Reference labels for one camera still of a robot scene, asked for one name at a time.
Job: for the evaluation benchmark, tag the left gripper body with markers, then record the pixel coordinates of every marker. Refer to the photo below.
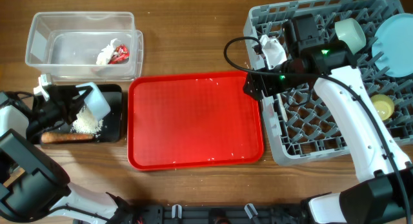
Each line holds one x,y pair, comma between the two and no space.
55,110

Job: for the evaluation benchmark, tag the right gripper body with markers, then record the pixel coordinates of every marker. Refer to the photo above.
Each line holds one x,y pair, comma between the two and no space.
271,83

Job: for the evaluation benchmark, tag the pile of white rice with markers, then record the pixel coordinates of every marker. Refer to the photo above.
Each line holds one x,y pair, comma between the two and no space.
86,123

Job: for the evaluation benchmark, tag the light blue rice bowl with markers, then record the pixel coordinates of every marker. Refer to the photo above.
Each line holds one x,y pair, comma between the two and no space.
96,101

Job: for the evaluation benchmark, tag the orange carrot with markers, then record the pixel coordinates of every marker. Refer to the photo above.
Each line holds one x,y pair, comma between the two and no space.
53,137

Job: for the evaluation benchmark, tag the white plastic spoon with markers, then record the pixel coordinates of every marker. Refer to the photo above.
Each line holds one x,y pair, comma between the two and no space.
282,108

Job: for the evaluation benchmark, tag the white tissue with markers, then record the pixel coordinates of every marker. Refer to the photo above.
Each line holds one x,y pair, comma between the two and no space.
106,53

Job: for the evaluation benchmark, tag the pale green bowl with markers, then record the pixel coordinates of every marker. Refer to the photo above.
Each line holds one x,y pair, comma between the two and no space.
351,32

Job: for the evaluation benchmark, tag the red snack wrapper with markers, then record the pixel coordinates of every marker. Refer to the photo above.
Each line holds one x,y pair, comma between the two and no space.
121,53

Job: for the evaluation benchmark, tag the yellow plastic cup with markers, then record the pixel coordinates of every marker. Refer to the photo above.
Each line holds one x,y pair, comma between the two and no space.
383,105

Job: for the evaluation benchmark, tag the light blue plate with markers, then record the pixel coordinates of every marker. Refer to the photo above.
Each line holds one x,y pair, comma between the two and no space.
394,46

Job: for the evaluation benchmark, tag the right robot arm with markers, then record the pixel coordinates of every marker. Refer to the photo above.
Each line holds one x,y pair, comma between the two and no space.
383,170

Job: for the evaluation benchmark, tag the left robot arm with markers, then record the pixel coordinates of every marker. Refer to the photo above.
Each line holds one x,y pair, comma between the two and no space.
33,185

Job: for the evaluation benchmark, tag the grey dishwasher rack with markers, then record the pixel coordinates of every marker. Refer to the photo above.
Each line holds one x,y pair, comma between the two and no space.
310,134

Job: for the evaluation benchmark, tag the clear plastic waste bin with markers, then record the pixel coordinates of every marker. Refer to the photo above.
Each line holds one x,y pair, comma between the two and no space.
66,45

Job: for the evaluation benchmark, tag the black plastic tray bin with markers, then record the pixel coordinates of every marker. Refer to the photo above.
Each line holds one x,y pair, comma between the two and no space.
111,128

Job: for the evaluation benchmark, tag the red serving tray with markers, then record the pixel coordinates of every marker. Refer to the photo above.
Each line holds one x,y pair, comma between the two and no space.
192,120

